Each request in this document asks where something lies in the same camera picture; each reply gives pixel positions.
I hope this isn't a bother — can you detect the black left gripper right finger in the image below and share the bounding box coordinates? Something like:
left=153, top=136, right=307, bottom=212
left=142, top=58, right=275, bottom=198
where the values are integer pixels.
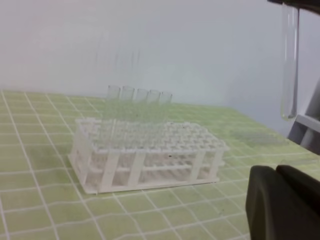
left=275, top=164, right=320, bottom=220

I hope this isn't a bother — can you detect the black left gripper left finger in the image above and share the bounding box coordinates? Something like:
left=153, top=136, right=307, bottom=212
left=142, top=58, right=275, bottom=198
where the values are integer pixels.
left=245, top=165, right=320, bottom=240

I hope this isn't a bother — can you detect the glass test tube in rack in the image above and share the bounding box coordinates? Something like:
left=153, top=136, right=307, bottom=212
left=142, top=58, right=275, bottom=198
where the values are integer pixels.
left=104, top=85, right=121, bottom=142
left=117, top=86, right=135, bottom=145
left=157, top=91, right=173, bottom=145
left=146, top=90, right=161, bottom=147
left=133, top=88, right=149, bottom=148

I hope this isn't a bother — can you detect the clear glass test tube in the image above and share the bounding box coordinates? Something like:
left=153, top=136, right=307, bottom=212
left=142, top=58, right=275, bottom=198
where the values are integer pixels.
left=281, top=3, right=300, bottom=121

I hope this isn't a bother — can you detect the white plastic test tube rack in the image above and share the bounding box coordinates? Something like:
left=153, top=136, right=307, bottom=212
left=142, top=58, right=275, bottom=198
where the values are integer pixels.
left=68, top=118, right=229, bottom=194

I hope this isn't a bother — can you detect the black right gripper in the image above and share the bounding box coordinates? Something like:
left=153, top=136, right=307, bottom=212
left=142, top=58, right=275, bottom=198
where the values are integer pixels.
left=267, top=0, right=320, bottom=11

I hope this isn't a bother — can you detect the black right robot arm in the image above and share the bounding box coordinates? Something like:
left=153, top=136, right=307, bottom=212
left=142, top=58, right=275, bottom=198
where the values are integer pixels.
left=272, top=0, right=320, bottom=154

